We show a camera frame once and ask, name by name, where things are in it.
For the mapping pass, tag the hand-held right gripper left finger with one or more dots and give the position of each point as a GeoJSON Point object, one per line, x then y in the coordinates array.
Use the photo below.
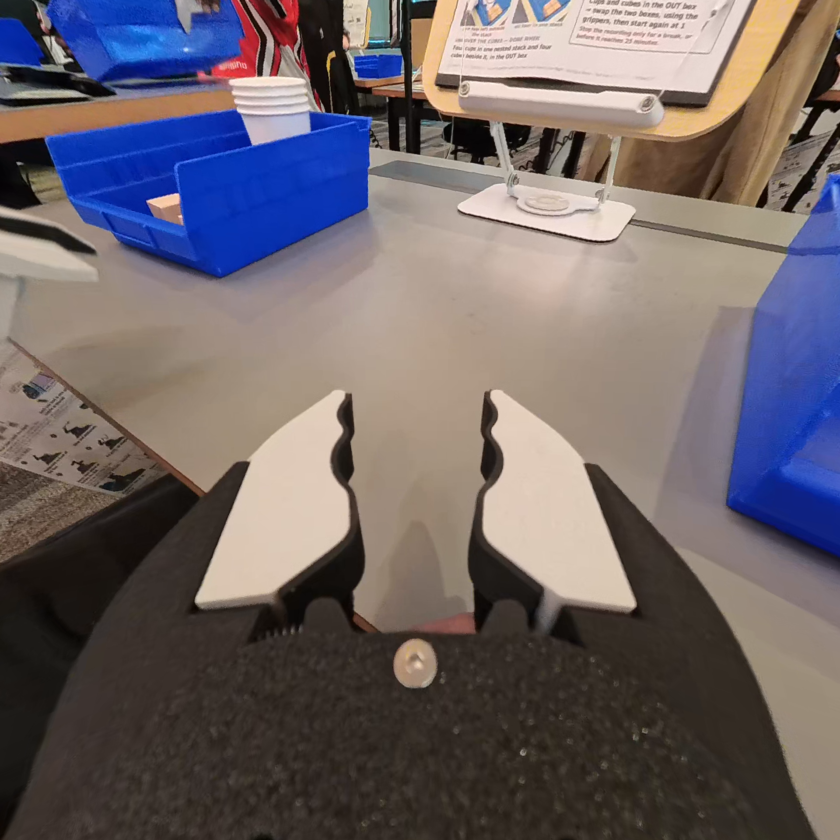
{"type": "Point", "coordinates": [282, 512]}

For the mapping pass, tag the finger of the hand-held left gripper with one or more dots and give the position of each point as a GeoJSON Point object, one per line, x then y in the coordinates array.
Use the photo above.
{"type": "Point", "coordinates": [39, 262]}

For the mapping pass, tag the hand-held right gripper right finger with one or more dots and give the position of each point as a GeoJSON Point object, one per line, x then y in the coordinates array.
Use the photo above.
{"type": "Point", "coordinates": [558, 518]}

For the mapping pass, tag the blue plastic bin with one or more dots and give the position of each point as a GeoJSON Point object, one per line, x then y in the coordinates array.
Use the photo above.
{"type": "Point", "coordinates": [16, 43]}
{"type": "Point", "coordinates": [377, 65]}
{"type": "Point", "coordinates": [262, 203]}
{"type": "Point", "coordinates": [131, 46]}
{"type": "Point", "coordinates": [800, 394]}

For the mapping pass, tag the wooden cube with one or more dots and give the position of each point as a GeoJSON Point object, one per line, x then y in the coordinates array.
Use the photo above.
{"type": "Point", "coordinates": [165, 208]}

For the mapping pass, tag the wooden table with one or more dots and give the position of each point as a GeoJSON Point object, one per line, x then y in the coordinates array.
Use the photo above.
{"type": "Point", "coordinates": [98, 115]}
{"type": "Point", "coordinates": [394, 90]}

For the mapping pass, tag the printed paper sheet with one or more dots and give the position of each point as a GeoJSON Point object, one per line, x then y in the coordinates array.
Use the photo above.
{"type": "Point", "coordinates": [797, 177]}
{"type": "Point", "coordinates": [59, 433]}

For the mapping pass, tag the black flat tray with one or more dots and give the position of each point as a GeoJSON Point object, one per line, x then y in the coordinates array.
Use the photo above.
{"type": "Point", "coordinates": [39, 82]}

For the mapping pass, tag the person's dark pants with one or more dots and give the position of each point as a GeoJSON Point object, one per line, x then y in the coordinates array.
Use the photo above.
{"type": "Point", "coordinates": [52, 623]}

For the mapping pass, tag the white paper cup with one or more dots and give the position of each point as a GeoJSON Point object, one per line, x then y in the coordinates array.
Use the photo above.
{"type": "Point", "coordinates": [269, 102]}
{"type": "Point", "coordinates": [275, 128]}
{"type": "Point", "coordinates": [269, 82]}
{"type": "Point", "coordinates": [269, 94]}

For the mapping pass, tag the white metal document stand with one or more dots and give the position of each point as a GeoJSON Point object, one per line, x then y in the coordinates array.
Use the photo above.
{"type": "Point", "coordinates": [590, 220]}

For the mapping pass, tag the tan cloth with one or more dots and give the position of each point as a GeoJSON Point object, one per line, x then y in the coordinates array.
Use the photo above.
{"type": "Point", "coordinates": [722, 164]}

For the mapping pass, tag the instruction sheet on stand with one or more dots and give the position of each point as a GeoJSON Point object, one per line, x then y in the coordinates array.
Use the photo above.
{"type": "Point", "coordinates": [722, 121]}

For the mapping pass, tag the framed instruction sheet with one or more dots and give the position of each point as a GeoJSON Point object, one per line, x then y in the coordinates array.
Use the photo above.
{"type": "Point", "coordinates": [623, 59]}

